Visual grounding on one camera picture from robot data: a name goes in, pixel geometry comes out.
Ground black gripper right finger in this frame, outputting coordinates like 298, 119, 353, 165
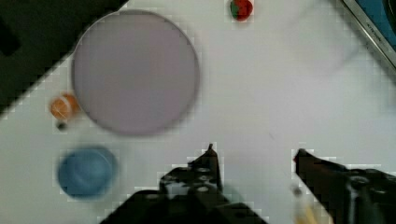
293, 148, 396, 224

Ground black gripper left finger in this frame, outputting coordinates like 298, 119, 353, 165
100, 146, 268, 224

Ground yellow plush toy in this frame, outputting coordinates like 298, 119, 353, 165
291, 185, 319, 224

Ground blue bowl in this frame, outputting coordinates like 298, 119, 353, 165
56, 146, 119, 200

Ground grey round plate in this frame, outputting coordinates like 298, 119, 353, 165
71, 9, 200, 135

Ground orange slice toy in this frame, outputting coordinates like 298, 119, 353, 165
49, 93, 80, 120

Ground silver toaster oven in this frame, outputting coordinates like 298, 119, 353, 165
341, 0, 396, 69

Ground red strawberry toy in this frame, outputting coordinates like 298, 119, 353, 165
230, 0, 253, 21

